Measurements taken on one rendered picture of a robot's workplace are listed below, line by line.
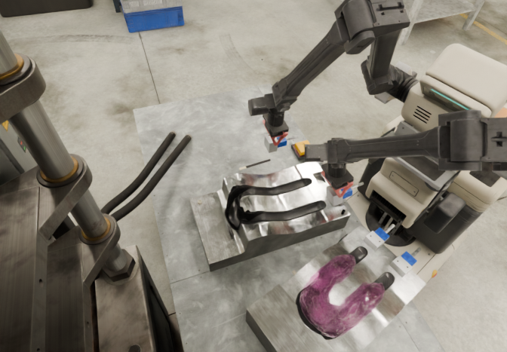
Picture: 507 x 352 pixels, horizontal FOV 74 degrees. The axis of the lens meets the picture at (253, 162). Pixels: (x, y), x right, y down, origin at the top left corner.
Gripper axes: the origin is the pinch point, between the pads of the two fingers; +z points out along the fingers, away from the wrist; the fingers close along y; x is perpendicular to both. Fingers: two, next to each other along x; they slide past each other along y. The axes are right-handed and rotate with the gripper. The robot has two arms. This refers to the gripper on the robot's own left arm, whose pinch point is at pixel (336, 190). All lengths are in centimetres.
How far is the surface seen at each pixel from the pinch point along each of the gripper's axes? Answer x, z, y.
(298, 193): -11.3, 2.6, -7.0
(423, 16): 231, 68, -220
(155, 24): -33, 32, -318
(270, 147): -13.4, -6.1, -25.5
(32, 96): -62, -66, 10
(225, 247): -41.7, 2.2, 3.2
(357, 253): -2.5, 11.8, 18.0
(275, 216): -22.9, 0.8, 0.2
